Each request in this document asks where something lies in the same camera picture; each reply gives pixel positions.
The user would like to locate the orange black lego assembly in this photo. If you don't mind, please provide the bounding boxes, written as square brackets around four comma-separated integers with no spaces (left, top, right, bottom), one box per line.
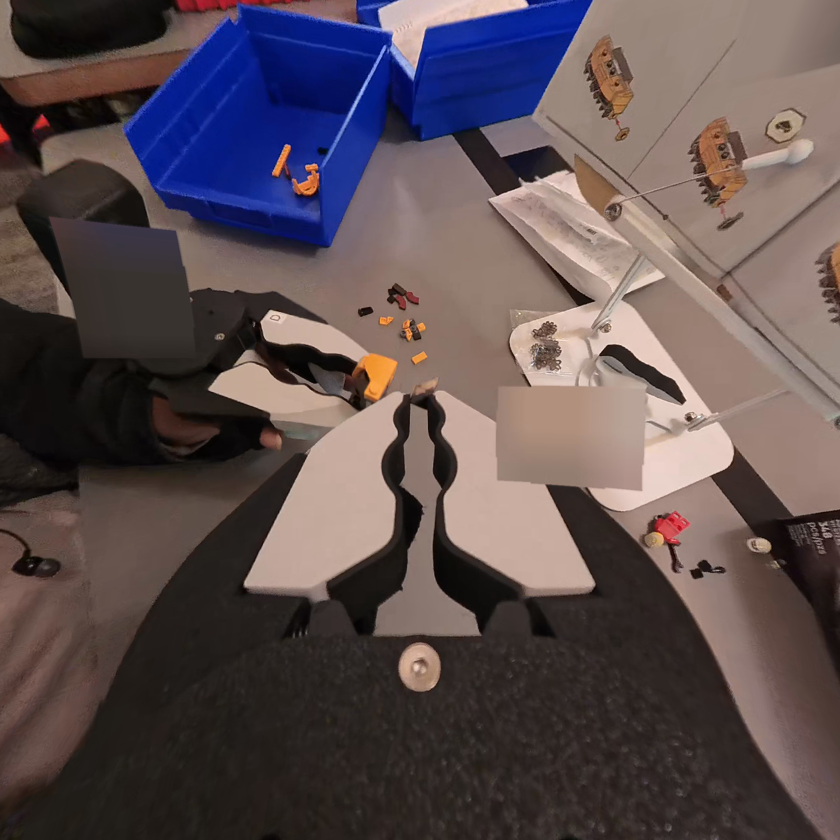
[351,353,399,403]

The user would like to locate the open blue storage bin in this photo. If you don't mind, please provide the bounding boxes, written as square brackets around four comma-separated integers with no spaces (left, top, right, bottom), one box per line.
[124,4,393,248]

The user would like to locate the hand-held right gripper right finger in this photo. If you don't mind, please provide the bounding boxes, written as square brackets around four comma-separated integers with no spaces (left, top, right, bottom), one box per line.
[426,391,597,635]

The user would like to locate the black chair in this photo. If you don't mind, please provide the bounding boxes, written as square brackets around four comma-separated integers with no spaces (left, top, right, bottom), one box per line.
[16,160,151,265]

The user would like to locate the pile of small lego pieces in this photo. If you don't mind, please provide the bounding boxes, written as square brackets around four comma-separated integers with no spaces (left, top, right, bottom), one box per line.
[357,281,431,366]

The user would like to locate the white paper sheets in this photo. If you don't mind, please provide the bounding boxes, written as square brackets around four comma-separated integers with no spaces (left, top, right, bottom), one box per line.
[378,0,530,68]

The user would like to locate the black printed bag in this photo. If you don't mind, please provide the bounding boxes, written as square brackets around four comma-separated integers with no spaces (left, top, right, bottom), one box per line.
[764,510,840,652]

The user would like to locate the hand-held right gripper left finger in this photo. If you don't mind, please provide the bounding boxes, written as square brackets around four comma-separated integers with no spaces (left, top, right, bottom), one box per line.
[244,392,425,635]

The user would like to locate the clear plastic parts bag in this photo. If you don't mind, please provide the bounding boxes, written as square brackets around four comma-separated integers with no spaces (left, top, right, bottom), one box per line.
[488,171,665,307]

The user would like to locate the black earbud cable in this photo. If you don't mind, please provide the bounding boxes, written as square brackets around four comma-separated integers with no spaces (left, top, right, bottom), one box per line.
[0,528,62,579]

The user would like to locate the person's left forearm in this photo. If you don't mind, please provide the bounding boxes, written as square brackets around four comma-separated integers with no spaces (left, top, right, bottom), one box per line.
[0,297,158,468]

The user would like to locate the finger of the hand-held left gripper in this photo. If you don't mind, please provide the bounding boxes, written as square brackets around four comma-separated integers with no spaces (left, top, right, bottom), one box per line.
[209,350,366,429]
[259,309,370,383]

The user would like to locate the black grey wedge clip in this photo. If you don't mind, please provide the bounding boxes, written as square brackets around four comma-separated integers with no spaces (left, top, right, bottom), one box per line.
[597,344,687,405]

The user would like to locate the blue bin with papers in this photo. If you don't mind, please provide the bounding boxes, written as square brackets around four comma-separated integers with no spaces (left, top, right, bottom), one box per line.
[356,0,593,141]

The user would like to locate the person's left hand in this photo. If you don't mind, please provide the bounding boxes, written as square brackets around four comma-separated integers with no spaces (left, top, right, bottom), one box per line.
[147,387,284,463]

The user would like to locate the lego instruction booklet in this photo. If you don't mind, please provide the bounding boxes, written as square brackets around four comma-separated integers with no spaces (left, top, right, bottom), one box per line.
[532,0,840,422]

